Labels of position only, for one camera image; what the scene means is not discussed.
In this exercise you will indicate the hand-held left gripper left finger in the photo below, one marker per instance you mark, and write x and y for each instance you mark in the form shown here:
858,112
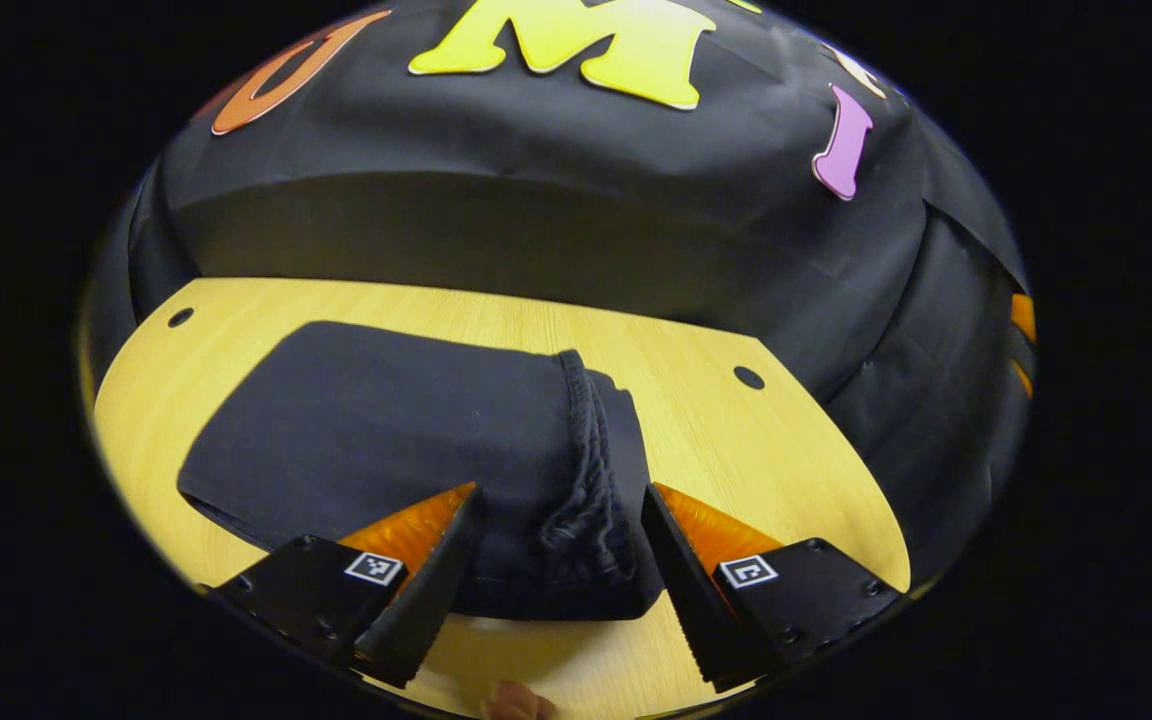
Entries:
426,610

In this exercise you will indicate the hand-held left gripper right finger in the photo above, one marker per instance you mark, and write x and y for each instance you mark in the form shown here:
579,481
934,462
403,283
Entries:
691,600

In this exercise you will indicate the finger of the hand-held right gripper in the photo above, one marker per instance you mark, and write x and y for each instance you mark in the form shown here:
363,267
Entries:
1024,318
1023,378

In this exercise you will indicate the black jeans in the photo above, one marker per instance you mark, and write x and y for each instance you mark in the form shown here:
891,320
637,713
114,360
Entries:
386,430

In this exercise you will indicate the black backdrop cloth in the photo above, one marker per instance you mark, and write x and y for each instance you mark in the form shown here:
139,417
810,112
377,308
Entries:
536,160

